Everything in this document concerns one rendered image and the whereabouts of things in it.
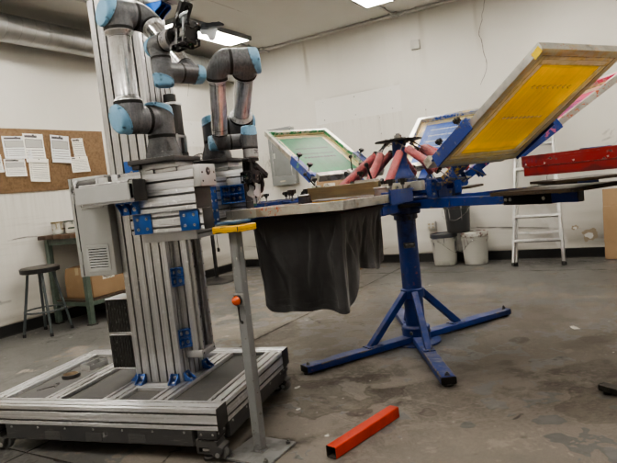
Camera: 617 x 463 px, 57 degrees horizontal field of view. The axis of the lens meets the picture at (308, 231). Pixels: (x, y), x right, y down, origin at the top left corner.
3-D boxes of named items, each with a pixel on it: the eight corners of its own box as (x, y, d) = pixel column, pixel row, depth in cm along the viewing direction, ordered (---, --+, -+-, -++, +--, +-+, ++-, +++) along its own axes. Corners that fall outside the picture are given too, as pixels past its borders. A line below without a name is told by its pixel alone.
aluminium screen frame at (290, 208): (342, 209, 223) (342, 200, 223) (226, 220, 253) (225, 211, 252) (411, 198, 291) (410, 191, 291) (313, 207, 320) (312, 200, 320)
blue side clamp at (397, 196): (391, 205, 264) (390, 189, 264) (381, 205, 267) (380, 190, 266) (413, 200, 290) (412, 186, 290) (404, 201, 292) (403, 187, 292)
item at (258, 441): (267, 468, 222) (239, 224, 214) (223, 459, 233) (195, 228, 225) (297, 443, 241) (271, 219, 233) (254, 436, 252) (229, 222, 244)
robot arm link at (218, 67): (204, 53, 243) (210, 156, 270) (229, 51, 246) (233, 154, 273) (200, 45, 252) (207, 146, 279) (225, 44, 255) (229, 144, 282)
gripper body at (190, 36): (202, 46, 198) (183, 54, 207) (202, 21, 199) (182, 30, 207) (184, 40, 193) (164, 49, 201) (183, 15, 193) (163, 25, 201)
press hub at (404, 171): (437, 352, 343) (416, 128, 333) (377, 348, 363) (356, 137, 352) (454, 333, 377) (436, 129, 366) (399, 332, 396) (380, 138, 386)
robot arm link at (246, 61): (223, 126, 297) (226, 41, 252) (251, 124, 301) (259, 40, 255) (227, 143, 291) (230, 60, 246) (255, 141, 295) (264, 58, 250)
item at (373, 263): (351, 312, 239) (341, 213, 236) (343, 312, 241) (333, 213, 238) (391, 289, 279) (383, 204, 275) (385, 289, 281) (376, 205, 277)
